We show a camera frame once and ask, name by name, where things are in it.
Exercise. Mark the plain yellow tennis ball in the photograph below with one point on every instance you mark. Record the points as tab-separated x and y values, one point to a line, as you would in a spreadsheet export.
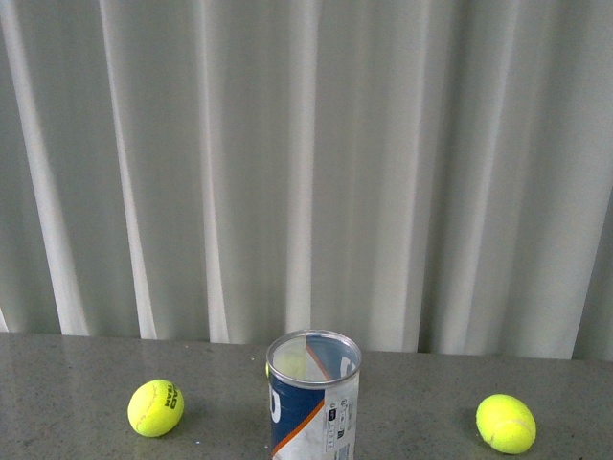
506	424

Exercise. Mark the blue white tennis ball can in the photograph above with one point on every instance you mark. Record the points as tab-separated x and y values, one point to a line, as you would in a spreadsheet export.
315	418

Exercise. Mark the Wilson yellow tennis ball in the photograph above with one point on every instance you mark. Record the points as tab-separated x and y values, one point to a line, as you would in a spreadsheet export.
292	364

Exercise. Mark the white pleated curtain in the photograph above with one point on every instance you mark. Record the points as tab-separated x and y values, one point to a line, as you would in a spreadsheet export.
430	176

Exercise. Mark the Head Team yellow tennis ball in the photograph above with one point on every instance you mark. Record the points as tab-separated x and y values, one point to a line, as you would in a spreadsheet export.
155	408

